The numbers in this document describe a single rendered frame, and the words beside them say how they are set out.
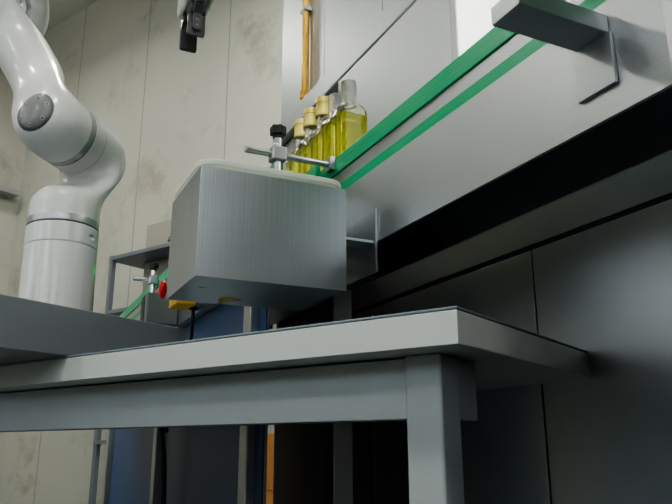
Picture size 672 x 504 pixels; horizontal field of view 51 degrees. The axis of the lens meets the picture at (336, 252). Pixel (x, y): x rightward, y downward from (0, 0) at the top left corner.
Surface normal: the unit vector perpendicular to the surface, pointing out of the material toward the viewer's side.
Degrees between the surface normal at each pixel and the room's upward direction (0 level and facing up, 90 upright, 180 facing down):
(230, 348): 90
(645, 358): 90
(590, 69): 90
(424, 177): 90
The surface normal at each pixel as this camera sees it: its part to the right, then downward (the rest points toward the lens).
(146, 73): -0.59, -0.22
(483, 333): 0.81, -0.16
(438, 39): -0.90, -0.11
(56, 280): 0.32, -0.30
